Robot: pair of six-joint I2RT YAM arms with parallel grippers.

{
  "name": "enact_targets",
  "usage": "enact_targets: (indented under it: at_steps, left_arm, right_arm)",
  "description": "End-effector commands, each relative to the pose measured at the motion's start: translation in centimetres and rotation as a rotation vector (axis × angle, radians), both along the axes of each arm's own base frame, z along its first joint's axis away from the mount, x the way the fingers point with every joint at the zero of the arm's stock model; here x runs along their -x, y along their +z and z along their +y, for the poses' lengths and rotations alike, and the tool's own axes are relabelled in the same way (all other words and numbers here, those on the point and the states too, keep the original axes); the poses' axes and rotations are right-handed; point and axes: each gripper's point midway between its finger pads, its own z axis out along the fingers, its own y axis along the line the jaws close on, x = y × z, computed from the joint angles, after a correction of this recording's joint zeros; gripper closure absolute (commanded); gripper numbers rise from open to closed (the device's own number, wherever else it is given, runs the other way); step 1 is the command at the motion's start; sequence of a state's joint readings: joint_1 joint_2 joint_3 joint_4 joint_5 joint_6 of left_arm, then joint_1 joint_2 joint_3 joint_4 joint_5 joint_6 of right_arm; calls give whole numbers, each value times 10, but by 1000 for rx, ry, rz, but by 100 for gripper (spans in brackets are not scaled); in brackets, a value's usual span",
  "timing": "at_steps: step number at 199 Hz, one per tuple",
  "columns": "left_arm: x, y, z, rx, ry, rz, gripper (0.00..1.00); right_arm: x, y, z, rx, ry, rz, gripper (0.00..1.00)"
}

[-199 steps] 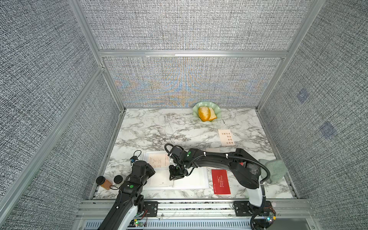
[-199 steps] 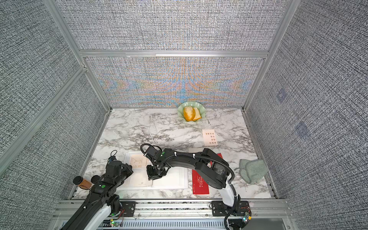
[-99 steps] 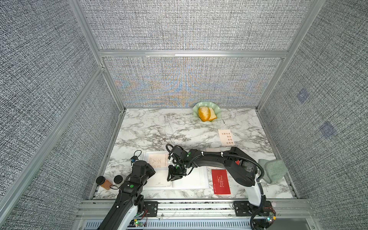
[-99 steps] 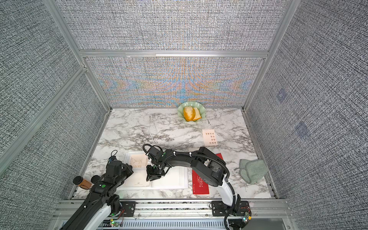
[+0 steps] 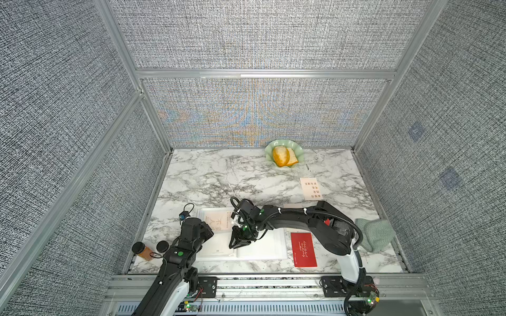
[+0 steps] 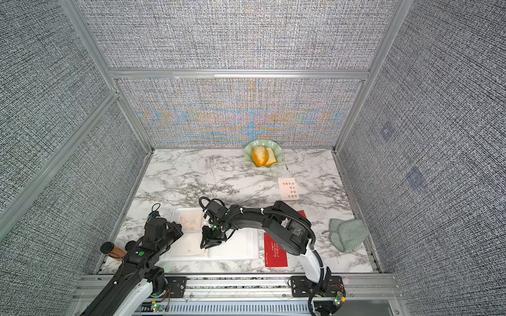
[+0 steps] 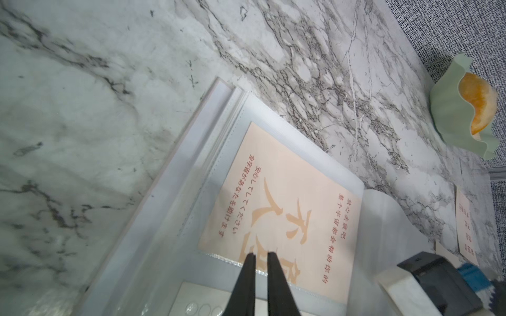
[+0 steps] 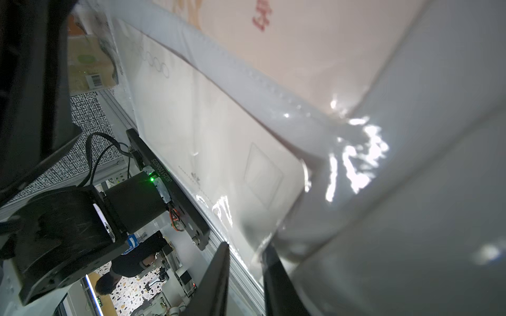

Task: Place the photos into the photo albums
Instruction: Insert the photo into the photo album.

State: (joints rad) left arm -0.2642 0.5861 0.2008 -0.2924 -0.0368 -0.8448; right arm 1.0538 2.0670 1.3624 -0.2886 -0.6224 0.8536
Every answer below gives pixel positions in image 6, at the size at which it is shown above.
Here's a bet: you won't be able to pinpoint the pink card gold character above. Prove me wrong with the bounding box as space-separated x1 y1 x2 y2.
177 211 203 233

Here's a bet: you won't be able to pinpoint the white photo album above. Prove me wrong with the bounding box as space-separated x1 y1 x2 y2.
160 208 259 261

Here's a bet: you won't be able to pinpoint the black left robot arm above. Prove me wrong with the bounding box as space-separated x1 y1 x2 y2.
81 217 183 315

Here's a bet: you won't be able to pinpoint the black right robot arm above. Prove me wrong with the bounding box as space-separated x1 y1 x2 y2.
199 196 328 293

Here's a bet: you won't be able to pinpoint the large red card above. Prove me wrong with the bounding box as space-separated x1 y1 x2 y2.
264 233 288 268

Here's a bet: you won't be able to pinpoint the pink card red characters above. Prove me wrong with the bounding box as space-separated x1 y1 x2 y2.
278 178 300 201

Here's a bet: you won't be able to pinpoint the large orange bread roll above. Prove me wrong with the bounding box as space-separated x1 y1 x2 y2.
252 146 268 167

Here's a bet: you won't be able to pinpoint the small bread slice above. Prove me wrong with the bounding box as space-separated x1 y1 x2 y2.
265 147 278 167

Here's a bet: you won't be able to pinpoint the light green wavy bowl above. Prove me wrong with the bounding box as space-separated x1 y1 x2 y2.
245 140 283 167

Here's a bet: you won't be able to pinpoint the brown cup black lid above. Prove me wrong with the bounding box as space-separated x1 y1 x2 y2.
100 241 126 259

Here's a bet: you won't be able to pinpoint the green knitted cloth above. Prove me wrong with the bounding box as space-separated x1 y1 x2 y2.
329 219 369 253

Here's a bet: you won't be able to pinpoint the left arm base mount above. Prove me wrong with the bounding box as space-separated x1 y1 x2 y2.
152 268 188 300

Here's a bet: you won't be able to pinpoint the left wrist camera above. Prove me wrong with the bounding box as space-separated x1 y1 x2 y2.
148 211 159 222

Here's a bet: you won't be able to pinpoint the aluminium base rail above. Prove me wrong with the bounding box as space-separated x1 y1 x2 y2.
70 273 408 316

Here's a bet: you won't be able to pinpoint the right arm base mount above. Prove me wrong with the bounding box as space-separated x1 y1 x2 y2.
287 275 347 315

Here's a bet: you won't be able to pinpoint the aluminium enclosure frame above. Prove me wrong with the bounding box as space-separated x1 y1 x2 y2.
1 1 413 238

